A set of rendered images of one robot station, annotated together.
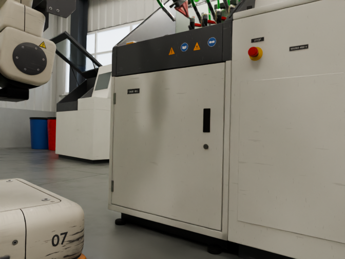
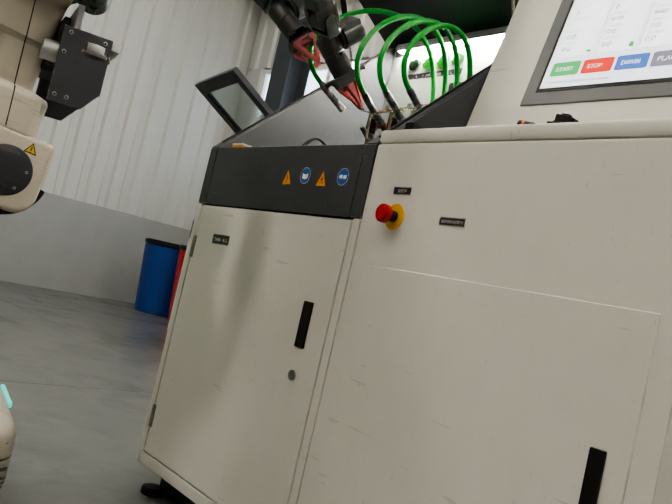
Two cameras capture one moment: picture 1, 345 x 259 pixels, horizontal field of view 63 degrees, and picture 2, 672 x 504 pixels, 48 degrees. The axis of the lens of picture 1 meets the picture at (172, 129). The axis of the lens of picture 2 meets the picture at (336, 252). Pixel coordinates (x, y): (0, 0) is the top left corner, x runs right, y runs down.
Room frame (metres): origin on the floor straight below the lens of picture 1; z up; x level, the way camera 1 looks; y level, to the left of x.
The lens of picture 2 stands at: (-0.36, -0.60, 0.63)
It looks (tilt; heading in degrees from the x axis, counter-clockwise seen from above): 3 degrees up; 16
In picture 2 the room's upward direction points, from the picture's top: 13 degrees clockwise
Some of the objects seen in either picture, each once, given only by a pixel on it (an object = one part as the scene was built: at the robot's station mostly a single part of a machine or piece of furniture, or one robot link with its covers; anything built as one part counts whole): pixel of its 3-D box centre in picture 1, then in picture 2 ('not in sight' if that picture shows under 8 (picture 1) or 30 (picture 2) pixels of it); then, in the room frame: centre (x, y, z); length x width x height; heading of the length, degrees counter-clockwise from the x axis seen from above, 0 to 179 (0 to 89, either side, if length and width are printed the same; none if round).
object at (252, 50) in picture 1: (254, 52); (387, 214); (1.04, -0.30, 0.80); 0.05 x 0.04 x 0.05; 54
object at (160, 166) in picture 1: (160, 143); (235, 350); (1.32, 0.06, 0.44); 0.65 x 0.02 x 0.68; 54
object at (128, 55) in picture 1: (165, 54); (281, 179); (1.33, 0.04, 0.87); 0.62 x 0.04 x 0.16; 54
